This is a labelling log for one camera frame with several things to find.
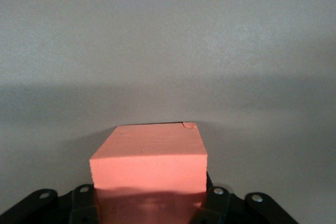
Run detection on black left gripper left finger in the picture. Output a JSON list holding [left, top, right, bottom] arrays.
[[0, 183, 100, 224]]

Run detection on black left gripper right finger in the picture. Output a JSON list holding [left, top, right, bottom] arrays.
[[190, 172, 299, 224]]

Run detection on orange foam cube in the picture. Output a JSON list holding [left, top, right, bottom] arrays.
[[89, 121, 208, 224]]

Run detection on brown table cover sheet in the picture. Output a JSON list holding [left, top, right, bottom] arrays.
[[0, 0, 336, 224]]

